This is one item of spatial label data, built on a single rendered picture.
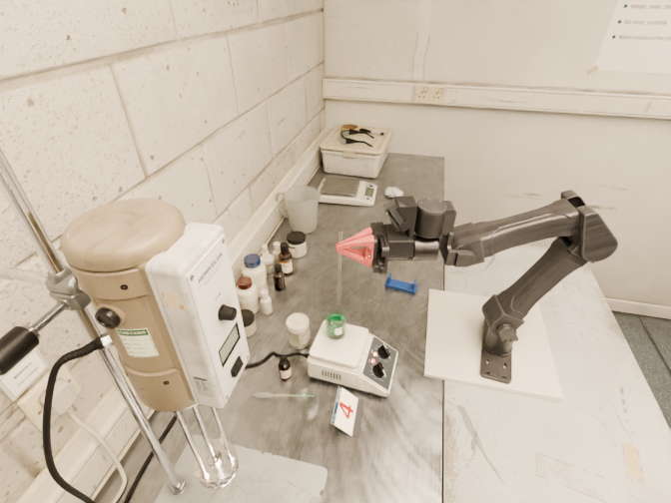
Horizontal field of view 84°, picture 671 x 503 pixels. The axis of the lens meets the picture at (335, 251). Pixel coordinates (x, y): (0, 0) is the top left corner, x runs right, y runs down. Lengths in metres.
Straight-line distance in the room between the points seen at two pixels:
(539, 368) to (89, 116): 1.09
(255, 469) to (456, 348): 0.56
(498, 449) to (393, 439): 0.22
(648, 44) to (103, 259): 2.18
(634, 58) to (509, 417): 1.71
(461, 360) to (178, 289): 0.81
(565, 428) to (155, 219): 0.92
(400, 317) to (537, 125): 1.40
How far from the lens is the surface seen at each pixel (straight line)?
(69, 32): 0.79
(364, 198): 1.64
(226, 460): 0.70
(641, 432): 1.11
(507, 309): 0.94
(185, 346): 0.40
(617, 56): 2.22
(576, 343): 1.22
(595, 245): 0.87
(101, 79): 0.82
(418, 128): 2.17
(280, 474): 0.86
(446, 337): 1.07
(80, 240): 0.38
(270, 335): 1.07
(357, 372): 0.90
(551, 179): 2.34
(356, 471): 0.86
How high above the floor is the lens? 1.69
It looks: 36 degrees down
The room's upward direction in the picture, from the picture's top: straight up
